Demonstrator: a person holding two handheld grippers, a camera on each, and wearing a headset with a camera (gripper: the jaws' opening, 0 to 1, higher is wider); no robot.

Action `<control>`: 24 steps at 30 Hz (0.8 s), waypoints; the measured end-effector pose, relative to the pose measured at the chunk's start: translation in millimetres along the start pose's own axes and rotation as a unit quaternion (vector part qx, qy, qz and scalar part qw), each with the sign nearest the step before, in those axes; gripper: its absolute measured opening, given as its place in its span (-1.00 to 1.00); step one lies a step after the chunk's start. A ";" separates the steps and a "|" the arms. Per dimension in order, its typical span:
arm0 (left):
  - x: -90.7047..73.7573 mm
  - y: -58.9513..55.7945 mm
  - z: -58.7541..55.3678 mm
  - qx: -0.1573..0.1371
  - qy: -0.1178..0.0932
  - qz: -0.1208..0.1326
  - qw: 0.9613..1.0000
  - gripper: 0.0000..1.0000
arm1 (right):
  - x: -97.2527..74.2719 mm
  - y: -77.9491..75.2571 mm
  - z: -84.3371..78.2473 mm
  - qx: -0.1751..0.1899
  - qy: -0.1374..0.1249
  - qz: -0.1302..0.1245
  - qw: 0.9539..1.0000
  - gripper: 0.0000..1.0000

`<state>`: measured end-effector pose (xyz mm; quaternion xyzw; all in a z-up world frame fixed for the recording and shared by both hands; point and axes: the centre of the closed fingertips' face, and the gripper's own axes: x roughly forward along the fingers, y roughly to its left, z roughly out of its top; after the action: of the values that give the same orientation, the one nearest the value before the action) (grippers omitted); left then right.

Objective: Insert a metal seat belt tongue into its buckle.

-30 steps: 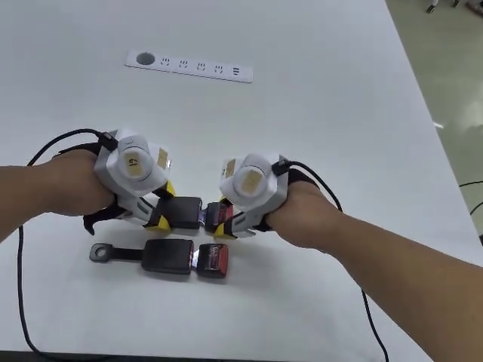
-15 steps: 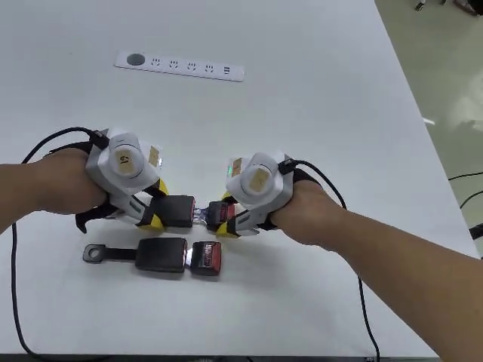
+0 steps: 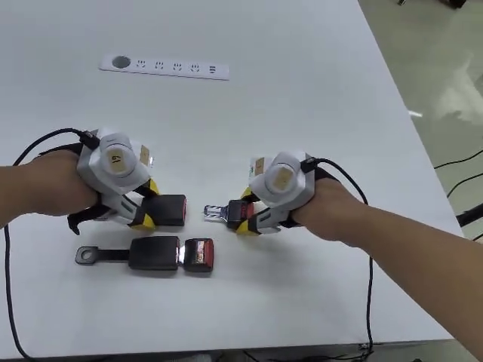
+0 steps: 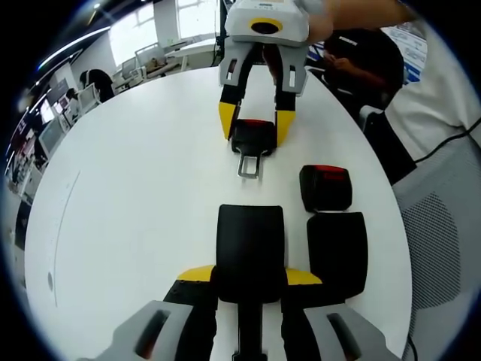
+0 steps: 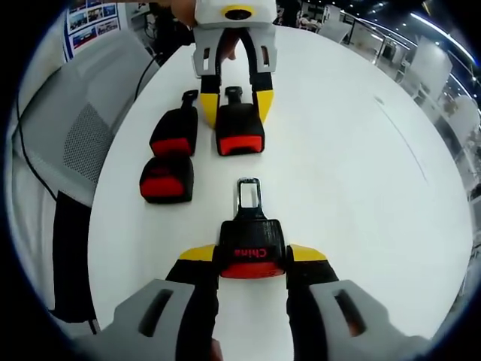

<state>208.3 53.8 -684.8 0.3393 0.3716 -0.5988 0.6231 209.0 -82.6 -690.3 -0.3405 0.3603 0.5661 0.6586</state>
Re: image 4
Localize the black seat belt buckle red button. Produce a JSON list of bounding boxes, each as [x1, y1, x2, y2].
[[298, 164, 355, 214]]

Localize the white office desk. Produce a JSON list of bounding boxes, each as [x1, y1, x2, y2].
[[164, 37, 223, 73]]

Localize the blue white poster board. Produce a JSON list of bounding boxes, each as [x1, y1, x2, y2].
[[389, 20, 430, 83]]

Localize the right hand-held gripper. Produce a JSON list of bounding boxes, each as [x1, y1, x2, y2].
[[217, 0, 310, 148]]

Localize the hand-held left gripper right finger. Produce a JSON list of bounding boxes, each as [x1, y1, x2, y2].
[[281, 267, 401, 361]]

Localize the white mesh office chair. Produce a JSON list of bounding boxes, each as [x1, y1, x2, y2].
[[392, 141, 481, 361]]

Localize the white computer monitor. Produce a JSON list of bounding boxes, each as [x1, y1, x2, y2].
[[77, 83, 101, 114]]

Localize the person's right forearm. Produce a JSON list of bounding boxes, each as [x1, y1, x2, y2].
[[330, 0, 419, 32]]

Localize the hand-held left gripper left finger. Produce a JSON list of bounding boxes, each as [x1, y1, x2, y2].
[[86, 264, 219, 361]]

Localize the person's body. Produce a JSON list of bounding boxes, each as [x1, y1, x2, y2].
[[366, 14, 481, 186]]

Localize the black cable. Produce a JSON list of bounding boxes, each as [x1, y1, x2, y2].
[[413, 122, 481, 163]]

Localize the metal seat belt tongue black housing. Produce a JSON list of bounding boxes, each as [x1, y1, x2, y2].
[[231, 118, 278, 181]]

